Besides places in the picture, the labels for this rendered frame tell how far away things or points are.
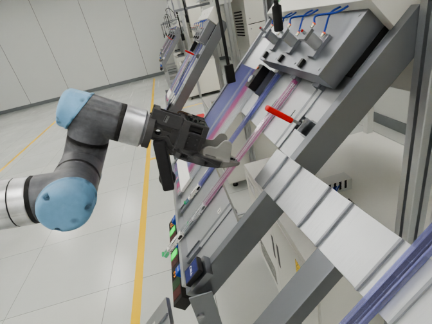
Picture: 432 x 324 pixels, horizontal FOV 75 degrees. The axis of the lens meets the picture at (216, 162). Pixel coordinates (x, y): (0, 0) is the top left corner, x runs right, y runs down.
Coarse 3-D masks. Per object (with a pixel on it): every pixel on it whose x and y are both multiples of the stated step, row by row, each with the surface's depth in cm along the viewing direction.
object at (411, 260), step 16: (416, 240) 26; (400, 256) 26; (416, 256) 25; (400, 272) 26; (416, 272) 26; (384, 288) 26; (400, 288) 26; (368, 304) 26; (384, 304) 26; (352, 320) 27; (368, 320) 26
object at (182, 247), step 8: (176, 184) 107; (176, 192) 101; (176, 200) 96; (176, 208) 92; (176, 216) 88; (176, 224) 85; (184, 240) 79; (184, 248) 76; (184, 256) 73; (184, 264) 70; (184, 280) 65
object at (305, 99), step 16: (256, 48) 106; (256, 64) 98; (288, 80) 73; (304, 80) 67; (256, 96) 85; (272, 96) 77; (304, 96) 63; (320, 96) 58; (336, 96) 54; (256, 112) 80; (288, 112) 66; (304, 112) 60; (320, 112) 56; (272, 128) 69; (288, 128) 63; (288, 144) 60
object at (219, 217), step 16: (208, 176) 87; (224, 192) 74; (192, 208) 86; (208, 208) 77; (224, 208) 70; (192, 224) 80; (208, 224) 73; (224, 224) 66; (192, 240) 76; (208, 240) 69; (192, 256) 71; (208, 256) 66
